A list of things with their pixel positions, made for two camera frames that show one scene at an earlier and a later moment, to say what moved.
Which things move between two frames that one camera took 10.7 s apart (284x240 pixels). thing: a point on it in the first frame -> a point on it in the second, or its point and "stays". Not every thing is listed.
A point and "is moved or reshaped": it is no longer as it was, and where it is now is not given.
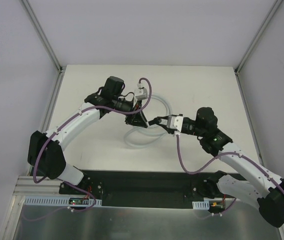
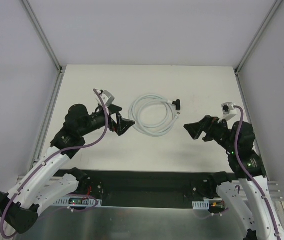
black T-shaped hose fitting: x=155 y=121 -> x=177 y=102
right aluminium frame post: x=257 y=36 stays
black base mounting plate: x=145 y=188 stays
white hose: x=159 y=141 is moved or reshaped
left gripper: x=134 y=117 -> x=115 y=120
